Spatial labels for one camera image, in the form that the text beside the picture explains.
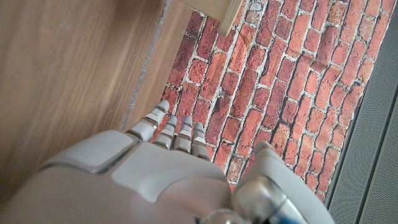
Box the grey perforated wall panel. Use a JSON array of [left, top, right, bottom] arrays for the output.
[[323, 6, 398, 224]]

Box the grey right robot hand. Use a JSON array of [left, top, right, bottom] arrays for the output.
[[0, 100, 335, 224]]

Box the red brick print backdrop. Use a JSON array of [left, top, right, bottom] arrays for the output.
[[161, 0, 398, 203]]

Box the wooden box with slot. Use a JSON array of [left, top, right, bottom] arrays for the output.
[[180, 0, 243, 37]]

